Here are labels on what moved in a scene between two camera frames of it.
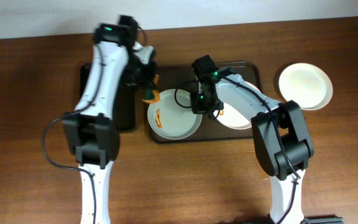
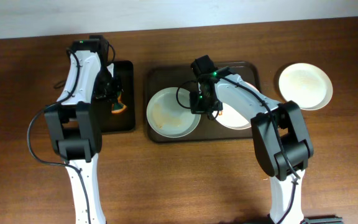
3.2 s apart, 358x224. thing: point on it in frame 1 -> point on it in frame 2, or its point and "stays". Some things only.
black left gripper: (148, 82) -> (114, 94)
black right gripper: (212, 109) stays
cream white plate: (307, 84) stays
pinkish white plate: (231, 117) stays
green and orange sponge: (152, 96) -> (119, 106)
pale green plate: (172, 117) stays
